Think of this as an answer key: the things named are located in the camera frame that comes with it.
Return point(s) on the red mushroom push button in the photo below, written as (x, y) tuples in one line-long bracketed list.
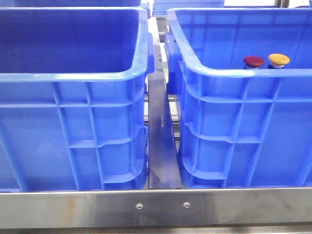
[(253, 62)]

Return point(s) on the blue bin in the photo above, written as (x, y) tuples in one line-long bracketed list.
[(75, 3), (160, 7), (244, 128), (72, 87)]

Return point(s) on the blue bin rear right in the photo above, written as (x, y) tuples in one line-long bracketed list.
[(160, 7)]

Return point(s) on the blue bin rear left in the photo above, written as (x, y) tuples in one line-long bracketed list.
[(75, 3)]

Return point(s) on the blue bin front right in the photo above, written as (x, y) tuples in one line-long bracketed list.
[(244, 128)]

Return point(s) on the steel front shelf rail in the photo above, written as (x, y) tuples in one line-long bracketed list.
[(136, 208)]

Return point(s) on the blue bin front left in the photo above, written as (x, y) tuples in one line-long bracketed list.
[(72, 87)]

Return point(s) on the dark metal divider rail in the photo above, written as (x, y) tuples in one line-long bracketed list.
[(163, 166)]

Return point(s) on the yellow mushroom push button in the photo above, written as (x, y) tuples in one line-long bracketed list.
[(278, 61)]

